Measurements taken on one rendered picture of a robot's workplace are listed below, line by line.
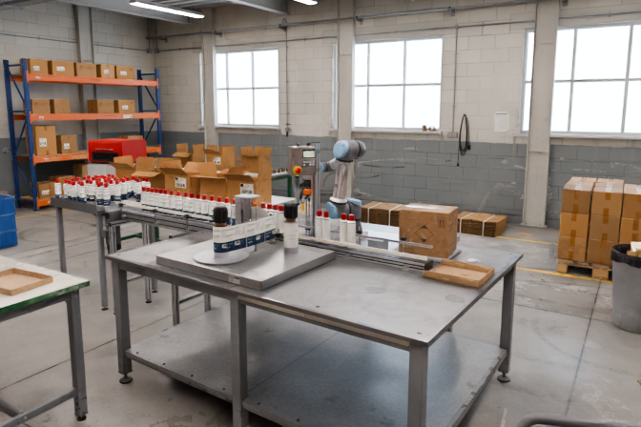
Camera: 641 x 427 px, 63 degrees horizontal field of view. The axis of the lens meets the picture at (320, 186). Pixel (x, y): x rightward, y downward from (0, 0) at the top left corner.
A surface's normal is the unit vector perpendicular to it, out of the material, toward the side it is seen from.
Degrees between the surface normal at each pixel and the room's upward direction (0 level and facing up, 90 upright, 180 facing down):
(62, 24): 90
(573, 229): 92
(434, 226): 90
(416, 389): 90
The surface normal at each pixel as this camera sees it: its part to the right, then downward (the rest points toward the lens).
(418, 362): -0.56, 0.12
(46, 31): 0.85, 0.08
